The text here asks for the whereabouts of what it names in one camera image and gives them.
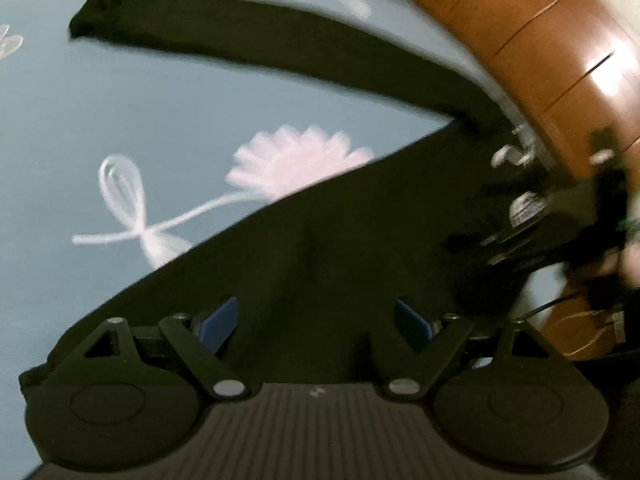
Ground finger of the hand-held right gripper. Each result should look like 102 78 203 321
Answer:
480 227 566 267

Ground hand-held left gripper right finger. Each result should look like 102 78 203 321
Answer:
382 298 551 402

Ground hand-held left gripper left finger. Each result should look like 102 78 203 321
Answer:
82 296 249 402

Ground black pants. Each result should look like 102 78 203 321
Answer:
20 0 601 396

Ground person's right hand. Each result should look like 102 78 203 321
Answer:
597 247 640 288

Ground wooden headboard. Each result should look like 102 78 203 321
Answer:
402 0 640 186

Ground blue floral bed sheet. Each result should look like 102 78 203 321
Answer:
0 0 556 466

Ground black cable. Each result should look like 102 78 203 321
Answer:
520 294 601 321

